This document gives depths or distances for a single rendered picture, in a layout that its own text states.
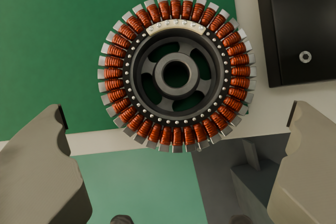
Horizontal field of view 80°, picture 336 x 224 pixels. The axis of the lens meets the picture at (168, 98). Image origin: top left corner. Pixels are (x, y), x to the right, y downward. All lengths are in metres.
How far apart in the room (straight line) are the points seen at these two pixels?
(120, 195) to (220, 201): 0.45
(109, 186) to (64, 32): 0.89
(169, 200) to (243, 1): 0.92
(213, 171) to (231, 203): 0.16
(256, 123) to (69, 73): 0.17
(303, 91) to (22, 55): 0.25
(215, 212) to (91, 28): 0.95
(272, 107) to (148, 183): 0.85
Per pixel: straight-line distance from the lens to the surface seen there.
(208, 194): 1.00
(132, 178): 1.00
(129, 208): 1.06
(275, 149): 1.04
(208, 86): 0.16
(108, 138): 0.19
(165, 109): 0.16
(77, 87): 0.19
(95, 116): 0.19
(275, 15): 0.19
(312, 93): 0.21
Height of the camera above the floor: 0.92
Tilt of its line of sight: 88 degrees down
